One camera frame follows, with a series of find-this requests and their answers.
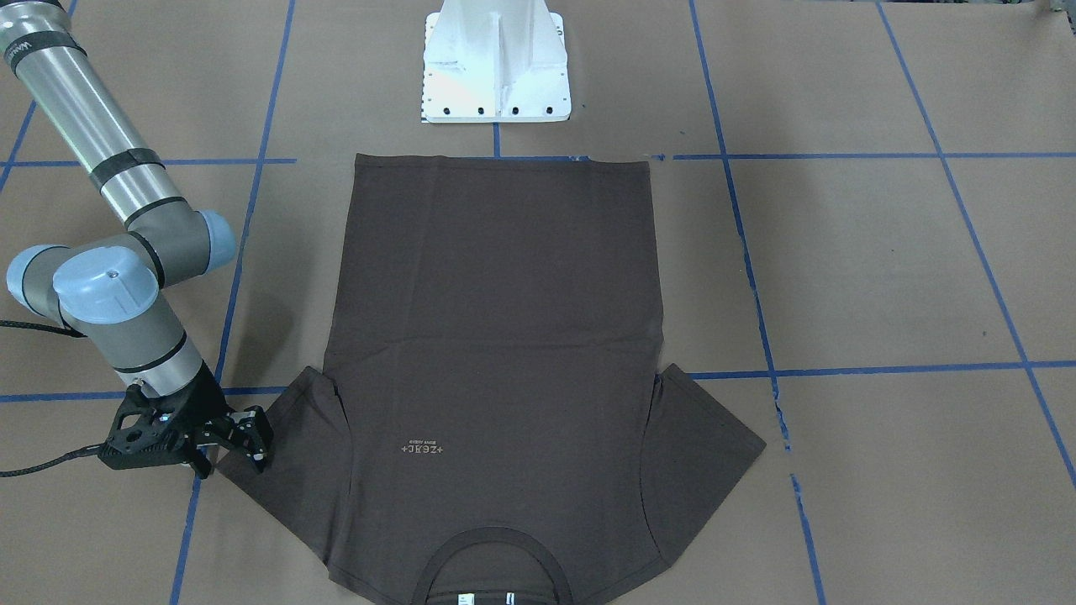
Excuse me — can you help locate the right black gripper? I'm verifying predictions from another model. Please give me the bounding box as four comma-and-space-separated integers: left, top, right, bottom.
159, 364, 274, 480

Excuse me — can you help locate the brown t-shirt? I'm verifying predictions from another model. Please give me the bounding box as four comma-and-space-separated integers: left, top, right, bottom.
220, 154, 766, 604

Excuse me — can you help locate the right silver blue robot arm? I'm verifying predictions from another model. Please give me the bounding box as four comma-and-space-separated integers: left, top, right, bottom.
3, 1, 289, 479

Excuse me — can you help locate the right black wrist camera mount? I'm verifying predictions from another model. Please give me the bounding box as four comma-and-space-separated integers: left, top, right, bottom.
97, 383, 201, 470

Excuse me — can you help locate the black braided cable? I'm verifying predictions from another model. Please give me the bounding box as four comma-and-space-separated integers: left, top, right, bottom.
0, 318, 110, 478

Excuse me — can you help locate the white pedestal column base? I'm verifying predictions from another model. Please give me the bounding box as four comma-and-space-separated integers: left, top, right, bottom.
420, 1, 572, 124

